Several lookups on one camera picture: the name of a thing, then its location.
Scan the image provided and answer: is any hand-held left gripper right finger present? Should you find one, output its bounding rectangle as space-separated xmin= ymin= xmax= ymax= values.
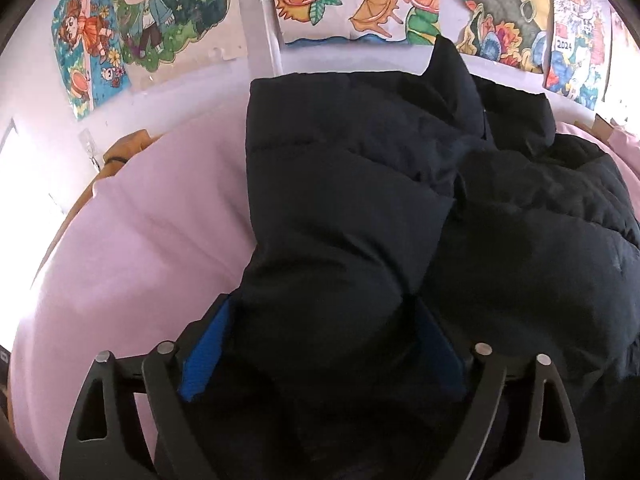
xmin=416 ymin=296 xmax=586 ymax=480

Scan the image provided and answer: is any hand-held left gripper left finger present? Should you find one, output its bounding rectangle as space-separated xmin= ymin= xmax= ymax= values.
xmin=59 ymin=294 xmax=232 ymax=480

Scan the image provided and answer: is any black puffer jacket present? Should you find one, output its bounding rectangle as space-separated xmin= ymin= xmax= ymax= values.
xmin=155 ymin=35 xmax=640 ymax=480

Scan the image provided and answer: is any pink duvet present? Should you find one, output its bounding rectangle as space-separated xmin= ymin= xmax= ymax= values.
xmin=10 ymin=119 xmax=640 ymax=480

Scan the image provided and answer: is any bright window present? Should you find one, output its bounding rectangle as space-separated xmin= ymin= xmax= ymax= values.
xmin=0 ymin=117 xmax=68 ymax=321

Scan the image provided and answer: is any orange-dress girl blue poster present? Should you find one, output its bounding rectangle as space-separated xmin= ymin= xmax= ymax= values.
xmin=51 ymin=0 xmax=132 ymax=122

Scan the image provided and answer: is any blond character green poster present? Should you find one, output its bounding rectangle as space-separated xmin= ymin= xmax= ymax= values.
xmin=109 ymin=0 xmax=249 ymax=94

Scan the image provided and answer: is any landscape whale poster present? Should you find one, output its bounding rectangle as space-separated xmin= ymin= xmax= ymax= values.
xmin=434 ymin=0 xmax=552 ymax=75

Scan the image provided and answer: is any colourful city buildings poster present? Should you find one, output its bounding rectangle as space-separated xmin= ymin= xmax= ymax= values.
xmin=544 ymin=0 xmax=614 ymax=111

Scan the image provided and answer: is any orange slices drink poster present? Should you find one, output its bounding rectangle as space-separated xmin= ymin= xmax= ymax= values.
xmin=260 ymin=0 xmax=442 ymax=47

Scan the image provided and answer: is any wooden bed frame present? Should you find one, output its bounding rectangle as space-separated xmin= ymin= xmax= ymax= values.
xmin=30 ymin=114 xmax=621 ymax=286

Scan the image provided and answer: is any white wall socket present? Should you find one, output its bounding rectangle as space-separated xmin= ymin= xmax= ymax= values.
xmin=77 ymin=129 xmax=108 ymax=171

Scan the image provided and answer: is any white wall pipe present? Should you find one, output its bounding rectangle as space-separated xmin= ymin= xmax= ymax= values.
xmin=256 ymin=0 xmax=287 ymax=79

